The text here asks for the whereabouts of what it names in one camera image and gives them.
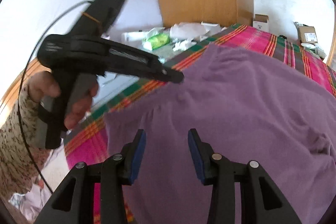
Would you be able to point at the pink green plaid blanket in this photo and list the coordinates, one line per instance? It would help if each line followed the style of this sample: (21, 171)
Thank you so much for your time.
(89, 141)

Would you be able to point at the cluttered bedside table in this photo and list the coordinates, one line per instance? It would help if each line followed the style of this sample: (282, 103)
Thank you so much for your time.
(128, 66)

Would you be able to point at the green plastic package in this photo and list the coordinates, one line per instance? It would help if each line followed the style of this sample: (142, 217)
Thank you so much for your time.
(156, 41)

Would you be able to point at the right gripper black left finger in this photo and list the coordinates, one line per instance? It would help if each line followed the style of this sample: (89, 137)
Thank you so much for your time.
(73, 200)

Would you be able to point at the purple fleece garment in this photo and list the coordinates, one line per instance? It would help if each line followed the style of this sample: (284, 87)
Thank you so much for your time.
(247, 106)

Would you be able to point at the white cardboard box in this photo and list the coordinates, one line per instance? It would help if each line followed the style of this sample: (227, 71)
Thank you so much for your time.
(261, 22)

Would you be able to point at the brown cardboard box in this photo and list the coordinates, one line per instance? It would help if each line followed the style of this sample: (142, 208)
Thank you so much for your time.
(307, 34)

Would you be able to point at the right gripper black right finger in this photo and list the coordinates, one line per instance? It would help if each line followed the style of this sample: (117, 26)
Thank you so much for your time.
(261, 199)

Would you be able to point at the person's left hand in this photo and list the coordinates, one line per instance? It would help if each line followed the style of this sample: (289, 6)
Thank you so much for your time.
(43, 84)

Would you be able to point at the speckled beige sleeve forearm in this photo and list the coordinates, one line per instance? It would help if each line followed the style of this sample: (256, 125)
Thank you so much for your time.
(18, 141)

